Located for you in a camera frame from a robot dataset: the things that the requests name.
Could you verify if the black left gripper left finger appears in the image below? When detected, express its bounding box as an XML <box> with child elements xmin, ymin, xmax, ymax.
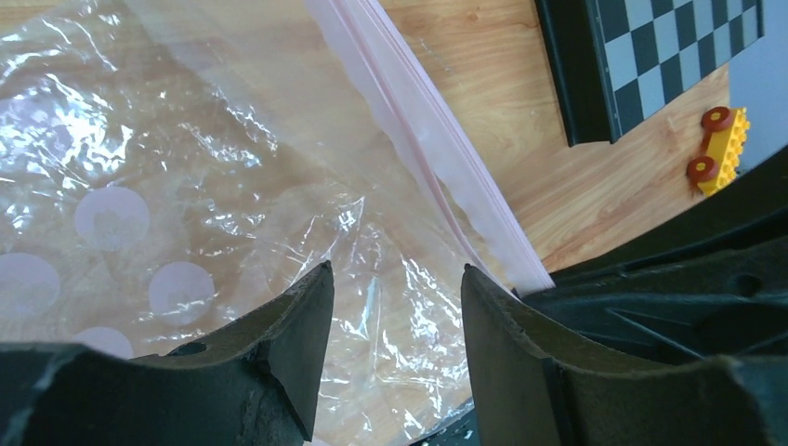
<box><xmin>1</xmin><ymin>261</ymin><xmax>335</xmax><ymax>445</ymax></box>

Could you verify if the yellow toy block car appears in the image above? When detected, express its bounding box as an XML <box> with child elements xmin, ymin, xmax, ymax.
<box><xmin>686</xmin><ymin>106</ymin><xmax>751</xmax><ymax>197</ymax></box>

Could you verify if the black white checkerboard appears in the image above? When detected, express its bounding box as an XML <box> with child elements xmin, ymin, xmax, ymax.
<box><xmin>535</xmin><ymin>0</ymin><xmax>765</xmax><ymax>146</ymax></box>

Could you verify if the clear zip top bag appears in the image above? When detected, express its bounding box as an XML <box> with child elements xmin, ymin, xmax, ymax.
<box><xmin>1</xmin><ymin>1</ymin><xmax>552</xmax><ymax>445</ymax></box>

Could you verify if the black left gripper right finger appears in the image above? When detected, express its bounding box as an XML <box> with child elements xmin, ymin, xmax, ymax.
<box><xmin>461</xmin><ymin>266</ymin><xmax>787</xmax><ymax>445</ymax></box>

